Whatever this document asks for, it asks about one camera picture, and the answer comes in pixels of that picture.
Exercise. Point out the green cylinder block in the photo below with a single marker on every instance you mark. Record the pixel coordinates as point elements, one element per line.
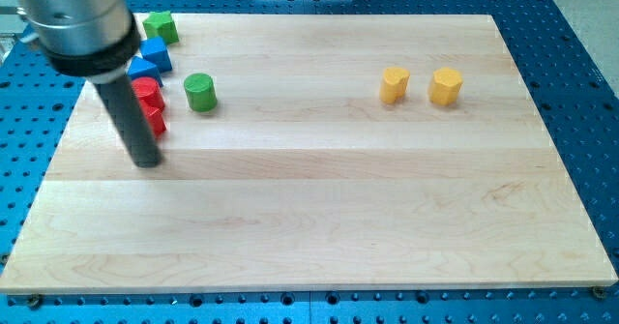
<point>200,92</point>

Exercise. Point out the silver robot arm end cylinder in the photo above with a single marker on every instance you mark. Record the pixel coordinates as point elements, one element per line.
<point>93,39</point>

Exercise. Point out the red star block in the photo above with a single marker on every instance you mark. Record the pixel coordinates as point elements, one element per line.
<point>154,117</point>

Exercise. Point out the green star block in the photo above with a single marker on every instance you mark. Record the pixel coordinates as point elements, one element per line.
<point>161,24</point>

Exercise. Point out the light wooden board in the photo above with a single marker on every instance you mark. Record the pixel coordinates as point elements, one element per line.
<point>302,179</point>

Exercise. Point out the yellow heart block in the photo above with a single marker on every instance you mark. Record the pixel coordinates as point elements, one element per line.
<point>393,84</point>

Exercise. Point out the yellow hexagon block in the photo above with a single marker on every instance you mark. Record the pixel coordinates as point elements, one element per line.
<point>444,86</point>

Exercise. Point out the red cylinder block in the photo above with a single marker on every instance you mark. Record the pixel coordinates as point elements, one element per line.
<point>148,90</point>

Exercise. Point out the blue cube block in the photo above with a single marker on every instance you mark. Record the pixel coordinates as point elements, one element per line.
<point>155,51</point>

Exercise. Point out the blue triangle block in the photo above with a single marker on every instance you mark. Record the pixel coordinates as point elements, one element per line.
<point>139,67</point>

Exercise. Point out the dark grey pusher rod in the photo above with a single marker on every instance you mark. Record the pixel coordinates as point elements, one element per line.
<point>123,107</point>

